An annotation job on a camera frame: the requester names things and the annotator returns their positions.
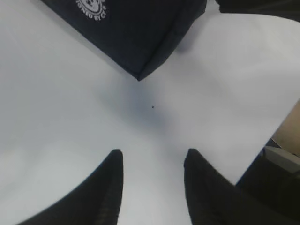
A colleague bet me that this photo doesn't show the dark navy lunch bag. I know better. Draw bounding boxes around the dark navy lunch bag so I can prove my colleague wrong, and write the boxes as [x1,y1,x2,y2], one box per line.
[45,0,207,80]

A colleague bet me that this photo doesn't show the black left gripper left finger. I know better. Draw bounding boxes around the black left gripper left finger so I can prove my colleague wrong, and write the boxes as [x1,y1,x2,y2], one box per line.
[22,150,124,225]

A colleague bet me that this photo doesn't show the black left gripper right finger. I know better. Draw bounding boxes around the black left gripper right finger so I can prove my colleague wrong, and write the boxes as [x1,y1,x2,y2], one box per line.
[184,149,298,225]

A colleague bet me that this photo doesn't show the grey box beside table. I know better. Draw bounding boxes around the grey box beside table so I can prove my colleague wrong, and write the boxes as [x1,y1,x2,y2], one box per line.
[264,146,300,173]

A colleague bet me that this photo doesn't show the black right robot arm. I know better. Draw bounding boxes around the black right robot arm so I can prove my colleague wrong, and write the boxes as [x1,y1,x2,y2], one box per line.
[217,0,300,22]

